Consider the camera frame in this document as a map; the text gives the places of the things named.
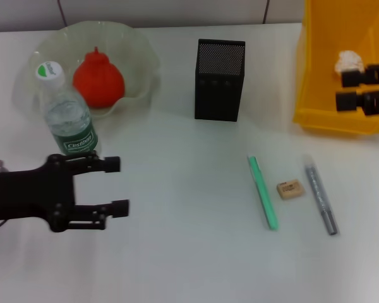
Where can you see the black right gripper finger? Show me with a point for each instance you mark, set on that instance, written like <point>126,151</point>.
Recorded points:
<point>352,79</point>
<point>345,101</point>

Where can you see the beige eraser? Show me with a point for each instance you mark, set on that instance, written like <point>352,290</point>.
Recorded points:
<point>290,189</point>

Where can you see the green pen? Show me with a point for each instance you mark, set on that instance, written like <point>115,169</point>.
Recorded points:
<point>262,192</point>

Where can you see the black mesh pen holder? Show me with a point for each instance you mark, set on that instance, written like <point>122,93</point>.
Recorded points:
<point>219,88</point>

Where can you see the orange fruit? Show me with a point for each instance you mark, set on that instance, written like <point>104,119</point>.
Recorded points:
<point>98,82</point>

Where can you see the silver marker pen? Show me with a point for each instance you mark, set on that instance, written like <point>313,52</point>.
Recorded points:
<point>319,192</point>

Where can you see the white paper ball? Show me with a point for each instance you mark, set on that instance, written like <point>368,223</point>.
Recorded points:
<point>349,60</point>

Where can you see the clear green-label water bottle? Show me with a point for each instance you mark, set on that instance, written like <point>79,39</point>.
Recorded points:
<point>69,120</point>

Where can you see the yellow plastic bin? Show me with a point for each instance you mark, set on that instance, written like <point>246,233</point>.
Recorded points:
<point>319,94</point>

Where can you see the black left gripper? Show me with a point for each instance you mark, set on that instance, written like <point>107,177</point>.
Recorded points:
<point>28,195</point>

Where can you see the green glass fruit plate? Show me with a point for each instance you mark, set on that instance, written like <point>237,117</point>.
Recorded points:
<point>129,53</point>

